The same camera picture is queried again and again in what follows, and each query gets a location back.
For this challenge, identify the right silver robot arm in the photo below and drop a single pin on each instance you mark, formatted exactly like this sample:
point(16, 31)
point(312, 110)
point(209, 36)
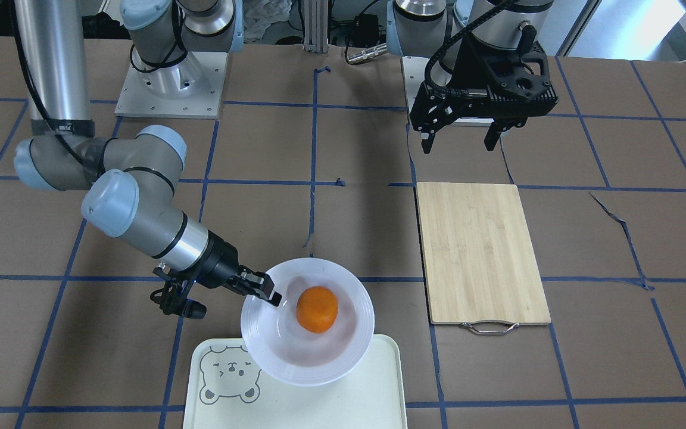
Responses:
point(129, 184)

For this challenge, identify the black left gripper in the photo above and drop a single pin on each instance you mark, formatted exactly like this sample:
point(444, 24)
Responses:
point(471, 70)

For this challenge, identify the white round plate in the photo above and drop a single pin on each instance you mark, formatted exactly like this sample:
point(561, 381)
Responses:
point(289, 353)

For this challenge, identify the cream tray with bear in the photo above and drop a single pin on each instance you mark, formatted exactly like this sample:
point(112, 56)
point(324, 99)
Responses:
point(226, 389)

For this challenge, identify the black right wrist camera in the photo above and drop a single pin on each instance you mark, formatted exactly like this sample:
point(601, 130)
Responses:
point(173, 297)

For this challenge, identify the orange fruit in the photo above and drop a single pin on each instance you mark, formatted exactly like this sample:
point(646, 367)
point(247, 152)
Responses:
point(317, 309)

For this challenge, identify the aluminium frame post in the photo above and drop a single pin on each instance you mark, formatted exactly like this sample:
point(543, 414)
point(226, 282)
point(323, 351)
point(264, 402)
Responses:
point(315, 26)

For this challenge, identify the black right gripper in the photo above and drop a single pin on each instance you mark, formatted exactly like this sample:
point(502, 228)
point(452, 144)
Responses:
point(220, 263)

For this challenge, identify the wooden cutting board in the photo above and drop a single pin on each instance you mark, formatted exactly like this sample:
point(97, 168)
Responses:
point(479, 262)

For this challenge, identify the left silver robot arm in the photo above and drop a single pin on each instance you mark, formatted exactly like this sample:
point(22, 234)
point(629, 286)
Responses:
point(434, 29)

